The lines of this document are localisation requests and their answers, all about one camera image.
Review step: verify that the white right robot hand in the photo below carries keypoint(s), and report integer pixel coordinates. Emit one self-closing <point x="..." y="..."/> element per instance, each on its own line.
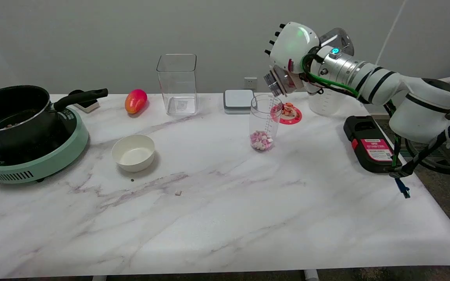
<point x="293" y="43"/>

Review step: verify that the clear bottle with dark lid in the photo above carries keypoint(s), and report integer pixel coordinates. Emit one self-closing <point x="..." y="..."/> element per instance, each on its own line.
<point x="277" y="84"/>

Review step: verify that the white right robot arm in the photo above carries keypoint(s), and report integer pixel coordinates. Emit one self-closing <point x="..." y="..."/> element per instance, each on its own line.
<point x="416" y="105"/>

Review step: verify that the small orange figurine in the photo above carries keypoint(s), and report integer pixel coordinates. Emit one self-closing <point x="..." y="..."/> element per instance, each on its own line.
<point x="288" y="109"/>

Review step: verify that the translucent white measuring jug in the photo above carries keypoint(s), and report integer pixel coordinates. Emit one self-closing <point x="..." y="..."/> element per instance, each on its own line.
<point x="326" y="104"/>

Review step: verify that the red round coaster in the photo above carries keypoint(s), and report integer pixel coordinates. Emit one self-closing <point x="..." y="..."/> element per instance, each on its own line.
<point x="293" y="119"/>

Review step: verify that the white grey kitchen scale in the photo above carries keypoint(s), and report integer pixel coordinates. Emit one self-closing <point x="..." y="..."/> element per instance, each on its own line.
<point x="238" y="100"/>

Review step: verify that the clear plastic measuring cup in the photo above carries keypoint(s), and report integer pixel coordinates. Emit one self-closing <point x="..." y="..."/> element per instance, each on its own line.
<point x="264" y="117"/>

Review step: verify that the pink white marshmallows in cup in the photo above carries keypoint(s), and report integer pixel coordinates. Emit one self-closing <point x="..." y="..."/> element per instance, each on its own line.
<point x="261" y="141"/>

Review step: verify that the clear square plastic container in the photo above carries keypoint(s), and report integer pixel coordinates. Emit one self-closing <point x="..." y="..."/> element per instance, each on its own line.
<point x="177" y="84"/>

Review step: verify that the black case with red label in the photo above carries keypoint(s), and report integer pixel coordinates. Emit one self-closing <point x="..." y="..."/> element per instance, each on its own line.
<point x="369" y="146"/>

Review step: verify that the floor vent grille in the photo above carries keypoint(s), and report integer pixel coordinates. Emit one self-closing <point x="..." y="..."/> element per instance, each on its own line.
<point x="408" y="151"/>

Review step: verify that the red orange mango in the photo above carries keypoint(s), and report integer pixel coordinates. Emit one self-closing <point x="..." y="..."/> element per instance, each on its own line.
<point x="135" y="101"/>

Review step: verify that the white bowl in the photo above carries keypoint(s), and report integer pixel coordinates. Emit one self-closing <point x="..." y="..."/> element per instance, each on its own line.
<point x="133" y="154"/>

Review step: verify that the white black power adapter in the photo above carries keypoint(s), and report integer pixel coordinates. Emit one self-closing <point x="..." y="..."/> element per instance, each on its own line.
<point x="88" y="105"/>

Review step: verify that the white table leg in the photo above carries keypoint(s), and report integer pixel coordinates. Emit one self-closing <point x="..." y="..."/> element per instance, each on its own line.
<point x="99" y="278"/>
<point x="311" y="275"/>

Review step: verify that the mint green induction cooker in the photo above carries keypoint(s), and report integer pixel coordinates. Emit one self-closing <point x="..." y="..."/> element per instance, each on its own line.
<point x="53" y="158"/>

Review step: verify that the black cooking pot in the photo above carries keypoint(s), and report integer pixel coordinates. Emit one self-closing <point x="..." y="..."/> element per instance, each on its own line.
<point x="12" y="117"/>

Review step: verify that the white wall socket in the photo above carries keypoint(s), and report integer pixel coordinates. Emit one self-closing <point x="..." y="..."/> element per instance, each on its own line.
<point x="250" y="83"/>

